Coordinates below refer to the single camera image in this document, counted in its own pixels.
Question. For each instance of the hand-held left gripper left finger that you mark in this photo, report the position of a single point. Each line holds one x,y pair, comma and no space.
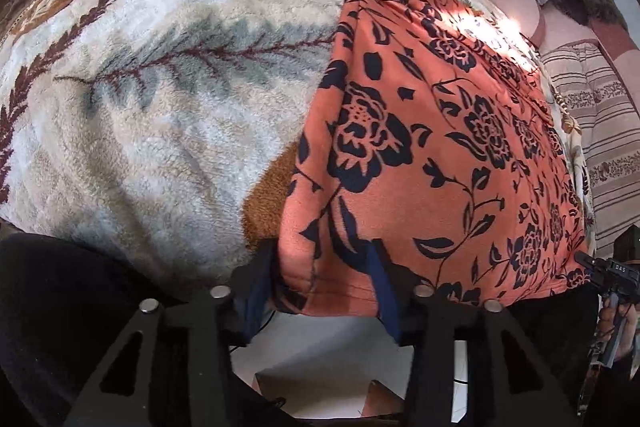
252,292

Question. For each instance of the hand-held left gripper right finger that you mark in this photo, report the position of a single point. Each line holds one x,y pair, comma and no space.
386,292

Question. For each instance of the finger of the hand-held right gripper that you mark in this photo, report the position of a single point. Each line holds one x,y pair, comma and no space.
584,259

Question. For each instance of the orange black floral garment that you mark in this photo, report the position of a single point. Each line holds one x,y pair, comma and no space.
425,157

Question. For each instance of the person's right hand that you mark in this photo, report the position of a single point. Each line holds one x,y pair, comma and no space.
607,319

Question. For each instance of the cardboard box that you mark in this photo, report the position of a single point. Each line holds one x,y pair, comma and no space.
380,402

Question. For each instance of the striped beige cloth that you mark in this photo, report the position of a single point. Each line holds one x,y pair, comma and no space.
600,132

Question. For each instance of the person's black clothing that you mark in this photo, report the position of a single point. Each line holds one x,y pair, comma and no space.
50,307

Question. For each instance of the leaf print fleece blanket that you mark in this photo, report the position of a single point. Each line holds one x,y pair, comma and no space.
150,107

